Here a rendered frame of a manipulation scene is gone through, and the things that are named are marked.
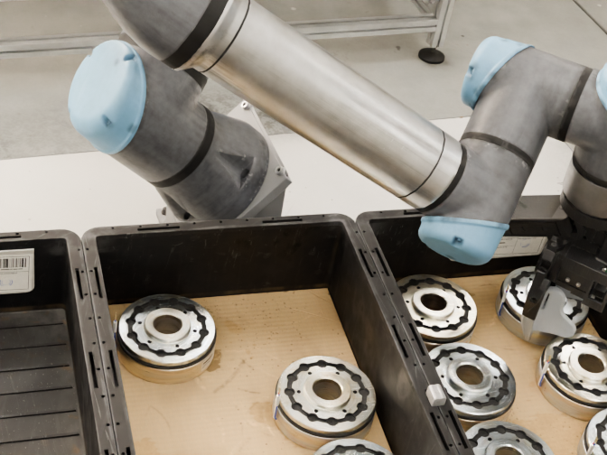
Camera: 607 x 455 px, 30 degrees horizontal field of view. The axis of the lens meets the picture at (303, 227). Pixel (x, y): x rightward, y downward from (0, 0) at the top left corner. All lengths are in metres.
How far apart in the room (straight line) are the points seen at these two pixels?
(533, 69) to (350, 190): 0.63
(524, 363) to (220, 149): 0.43
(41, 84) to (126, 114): 1.82
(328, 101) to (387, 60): 2.42
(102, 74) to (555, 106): 0.52
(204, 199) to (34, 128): 1.59
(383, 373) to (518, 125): 0.29
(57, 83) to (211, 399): 2.02
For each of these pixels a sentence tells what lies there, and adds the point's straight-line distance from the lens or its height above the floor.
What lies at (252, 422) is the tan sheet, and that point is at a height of 0.83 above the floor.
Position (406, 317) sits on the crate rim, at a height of 0.93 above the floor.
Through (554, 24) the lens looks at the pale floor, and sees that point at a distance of 3.81.
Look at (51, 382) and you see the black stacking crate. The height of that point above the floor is 0.83.
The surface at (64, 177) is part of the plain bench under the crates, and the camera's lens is 1.64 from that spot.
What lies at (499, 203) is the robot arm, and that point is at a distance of 1.06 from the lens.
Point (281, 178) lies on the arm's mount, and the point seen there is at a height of 0.88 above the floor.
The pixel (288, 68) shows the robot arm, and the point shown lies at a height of 1.21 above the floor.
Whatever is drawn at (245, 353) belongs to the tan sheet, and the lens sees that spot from 1.22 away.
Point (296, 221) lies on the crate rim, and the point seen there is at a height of 0.93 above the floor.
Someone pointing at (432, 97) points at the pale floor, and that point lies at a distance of 3.27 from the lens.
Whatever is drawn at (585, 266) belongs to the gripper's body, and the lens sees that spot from 1.20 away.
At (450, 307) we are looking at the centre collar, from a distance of 1.27.
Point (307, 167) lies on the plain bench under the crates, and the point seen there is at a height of 0.70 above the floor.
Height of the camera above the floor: 1.71
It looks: 39 degrees down
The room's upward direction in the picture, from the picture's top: 11 degrees clockwise
